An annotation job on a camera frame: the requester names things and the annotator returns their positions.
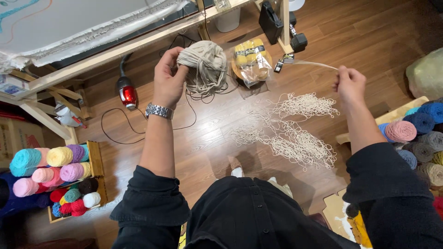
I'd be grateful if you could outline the black dumbbell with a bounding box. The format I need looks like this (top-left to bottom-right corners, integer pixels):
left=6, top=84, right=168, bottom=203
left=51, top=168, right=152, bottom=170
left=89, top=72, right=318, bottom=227
left=289, top=12, right=308, bottom=53

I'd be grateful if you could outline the dark blue yarn heap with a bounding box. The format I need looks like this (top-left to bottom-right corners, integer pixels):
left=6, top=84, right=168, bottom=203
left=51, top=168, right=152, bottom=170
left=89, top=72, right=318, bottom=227
left=0, top=172, right=53, bottom=219

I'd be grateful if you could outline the brown cardboard box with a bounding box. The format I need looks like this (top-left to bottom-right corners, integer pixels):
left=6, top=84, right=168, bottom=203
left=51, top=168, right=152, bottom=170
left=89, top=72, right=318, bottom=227
left=0, top=117, right=46, bottom=164

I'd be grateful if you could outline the white tufting cloth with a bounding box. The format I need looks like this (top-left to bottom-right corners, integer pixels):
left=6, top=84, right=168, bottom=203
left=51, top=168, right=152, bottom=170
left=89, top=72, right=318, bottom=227
left=0, top=0, right=192, bottom=74

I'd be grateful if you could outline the wooden tufting frame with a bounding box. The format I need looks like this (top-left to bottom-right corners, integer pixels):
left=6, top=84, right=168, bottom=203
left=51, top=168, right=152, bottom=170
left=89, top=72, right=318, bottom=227
left=0, top=0, right=295, bottom=146

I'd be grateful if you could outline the wooden crate of colourful yarn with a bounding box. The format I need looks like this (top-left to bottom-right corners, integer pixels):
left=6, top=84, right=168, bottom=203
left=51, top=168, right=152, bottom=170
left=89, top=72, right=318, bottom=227
left=9, top=140, right=108, bottom=224

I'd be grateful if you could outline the black power cable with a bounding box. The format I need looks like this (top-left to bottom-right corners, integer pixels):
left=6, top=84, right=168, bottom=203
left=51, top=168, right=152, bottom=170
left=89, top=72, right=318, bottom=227
left=101, top=33, right=240, bottom=145

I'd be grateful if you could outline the plastic bag of yellow yarn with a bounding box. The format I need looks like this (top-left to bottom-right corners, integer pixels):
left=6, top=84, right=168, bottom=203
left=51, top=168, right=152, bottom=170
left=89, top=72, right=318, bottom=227
left=233, top=38, right=273, bottom=88

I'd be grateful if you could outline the silver metal wristwatch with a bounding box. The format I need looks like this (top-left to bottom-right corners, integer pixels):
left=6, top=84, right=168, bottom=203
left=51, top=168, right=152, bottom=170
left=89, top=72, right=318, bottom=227
left=145, top=102, right=175, bottom=120

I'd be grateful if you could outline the loose beige yarn pile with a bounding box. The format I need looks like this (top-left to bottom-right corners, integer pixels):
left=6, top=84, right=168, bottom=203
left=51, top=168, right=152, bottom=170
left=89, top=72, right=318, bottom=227
left=231, top=92, right=341, bottom=172

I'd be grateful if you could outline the beige yarn strand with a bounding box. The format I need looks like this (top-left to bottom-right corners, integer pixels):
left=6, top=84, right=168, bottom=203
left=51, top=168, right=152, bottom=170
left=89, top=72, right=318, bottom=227
left=293, top=59, right=340, bottom=71

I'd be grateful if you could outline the person's left hand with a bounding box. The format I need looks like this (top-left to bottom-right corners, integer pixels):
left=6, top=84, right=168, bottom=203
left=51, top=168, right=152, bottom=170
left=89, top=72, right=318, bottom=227
left=152, top=46, right=189, bottom=110

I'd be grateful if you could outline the light wooden board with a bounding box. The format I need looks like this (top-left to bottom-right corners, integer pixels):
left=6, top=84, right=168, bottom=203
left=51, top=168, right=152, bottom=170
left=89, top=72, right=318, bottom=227
left=335, top=96, right=430, bottom=145

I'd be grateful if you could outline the blue printed packet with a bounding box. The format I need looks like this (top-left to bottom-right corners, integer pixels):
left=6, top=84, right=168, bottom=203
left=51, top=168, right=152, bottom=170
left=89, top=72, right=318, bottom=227
left=0, top=74, right=31, bottom=98

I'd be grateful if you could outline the black plastic case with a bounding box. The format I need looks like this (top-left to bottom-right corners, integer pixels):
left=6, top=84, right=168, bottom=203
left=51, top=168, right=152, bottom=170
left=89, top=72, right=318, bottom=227
left=258, top=1, right=284, bottom=45

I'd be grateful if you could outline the red handheld vacuum cleaner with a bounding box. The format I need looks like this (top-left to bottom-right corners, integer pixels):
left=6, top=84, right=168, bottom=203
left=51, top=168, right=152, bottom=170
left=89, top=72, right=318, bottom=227
left=116, top=53, right=138, bottom=110

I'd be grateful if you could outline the green plastic bag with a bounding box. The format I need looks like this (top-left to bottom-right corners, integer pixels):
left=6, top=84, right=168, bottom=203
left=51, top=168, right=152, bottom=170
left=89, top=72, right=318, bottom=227
left=405, top=47, right=443, bottom=101

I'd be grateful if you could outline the person's black shirt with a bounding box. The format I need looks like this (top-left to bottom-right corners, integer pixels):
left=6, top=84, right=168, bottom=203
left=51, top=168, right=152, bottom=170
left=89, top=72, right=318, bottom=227
left=110, top=142, right=443, bottom=249

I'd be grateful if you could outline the person's right hand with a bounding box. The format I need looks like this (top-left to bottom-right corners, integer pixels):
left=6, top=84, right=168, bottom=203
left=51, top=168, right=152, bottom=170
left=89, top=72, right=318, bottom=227
left=332, top=65, right=367, bottom=104

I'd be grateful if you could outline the white waste bin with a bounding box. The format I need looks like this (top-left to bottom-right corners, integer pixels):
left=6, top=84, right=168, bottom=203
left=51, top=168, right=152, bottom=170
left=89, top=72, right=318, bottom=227
left=213, top=6, right=241, bottom=33

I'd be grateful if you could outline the heap of blue grey yarn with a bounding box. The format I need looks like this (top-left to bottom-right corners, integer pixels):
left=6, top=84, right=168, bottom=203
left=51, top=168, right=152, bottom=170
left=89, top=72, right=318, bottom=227
left=378, top=98, right=443, bottom=194

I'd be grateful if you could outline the beige yarn ball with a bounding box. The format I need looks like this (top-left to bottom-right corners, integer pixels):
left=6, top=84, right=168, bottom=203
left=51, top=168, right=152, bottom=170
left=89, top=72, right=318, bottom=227
left=177, top=40, right=228, bottom=96

